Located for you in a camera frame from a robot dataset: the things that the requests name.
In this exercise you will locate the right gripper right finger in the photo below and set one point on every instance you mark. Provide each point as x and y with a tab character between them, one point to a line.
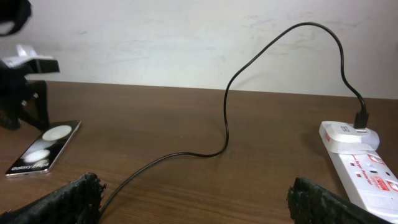
310	203

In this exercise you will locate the white USB charger adapter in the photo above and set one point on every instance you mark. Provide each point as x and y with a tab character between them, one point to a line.
343	138

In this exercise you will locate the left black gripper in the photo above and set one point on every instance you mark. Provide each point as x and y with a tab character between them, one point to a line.
14	90

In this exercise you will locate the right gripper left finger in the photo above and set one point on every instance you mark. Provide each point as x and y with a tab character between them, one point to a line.
77	202

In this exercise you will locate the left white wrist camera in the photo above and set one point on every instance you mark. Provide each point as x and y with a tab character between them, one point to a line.
27	56

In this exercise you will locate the black flip smartphone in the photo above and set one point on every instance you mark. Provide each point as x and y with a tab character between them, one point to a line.
44	152

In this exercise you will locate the white power strip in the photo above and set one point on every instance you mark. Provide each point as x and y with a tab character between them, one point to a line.
368	182

